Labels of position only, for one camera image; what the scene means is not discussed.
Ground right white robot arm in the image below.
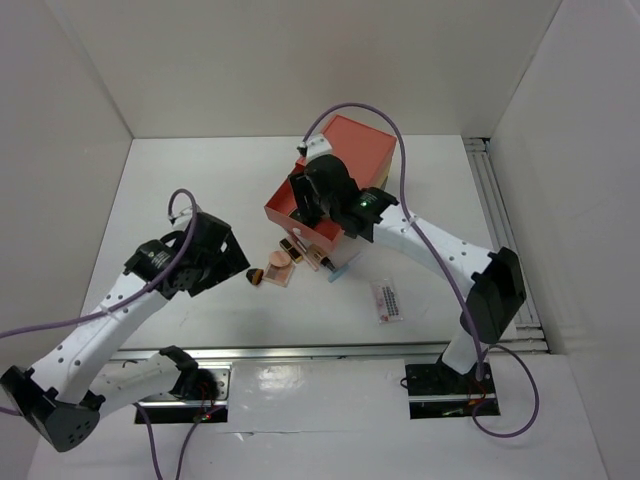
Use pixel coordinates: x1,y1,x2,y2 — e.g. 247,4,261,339
288,154,526,392

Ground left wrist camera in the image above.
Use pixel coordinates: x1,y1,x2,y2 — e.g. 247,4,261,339
168,209,193,226

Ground nail sticker packet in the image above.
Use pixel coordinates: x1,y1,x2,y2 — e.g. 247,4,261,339
370,278,404,325

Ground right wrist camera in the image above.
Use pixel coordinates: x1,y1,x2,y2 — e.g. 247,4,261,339
297,134,333,164

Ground black brown makeup brush head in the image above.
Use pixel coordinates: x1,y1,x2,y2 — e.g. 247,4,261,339
246,268,264,286

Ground black gold lipstick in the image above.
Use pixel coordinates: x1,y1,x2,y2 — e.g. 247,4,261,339
279,238,303,264

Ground pink lip liner pencil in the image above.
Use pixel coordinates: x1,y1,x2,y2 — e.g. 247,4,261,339
287,234,307,253

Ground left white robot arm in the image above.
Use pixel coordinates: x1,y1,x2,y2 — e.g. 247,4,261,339
1,213,249,452

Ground red top drawer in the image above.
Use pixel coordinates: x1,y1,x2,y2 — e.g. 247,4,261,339
264,179,344,253

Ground BB cream bottle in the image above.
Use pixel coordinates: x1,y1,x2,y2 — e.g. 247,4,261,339
307,244,335,272

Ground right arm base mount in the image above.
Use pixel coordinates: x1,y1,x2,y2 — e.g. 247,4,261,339
399,363,500,420

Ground aluminium rail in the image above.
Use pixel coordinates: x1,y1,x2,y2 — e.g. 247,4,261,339
109,340,451,364
462,138,550,354

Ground pink eyeshadow palette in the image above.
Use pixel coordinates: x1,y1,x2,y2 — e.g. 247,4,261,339
263,250,295,287

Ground blue eyebrow razor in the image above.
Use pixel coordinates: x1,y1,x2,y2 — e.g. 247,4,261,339
328,252,363,283

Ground aluminium rail front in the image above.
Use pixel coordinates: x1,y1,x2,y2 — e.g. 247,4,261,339
109,340,451,364

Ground aluminium rail right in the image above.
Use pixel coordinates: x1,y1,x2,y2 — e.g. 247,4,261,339
462,138,550,354

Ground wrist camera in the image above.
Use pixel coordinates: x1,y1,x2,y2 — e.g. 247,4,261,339
297,134,333,164
168,209,193,226

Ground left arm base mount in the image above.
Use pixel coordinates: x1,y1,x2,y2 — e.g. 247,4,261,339
139,362,232,425

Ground three-drawer organizer box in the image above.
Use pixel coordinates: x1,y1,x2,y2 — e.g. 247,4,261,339
294,114,397,253

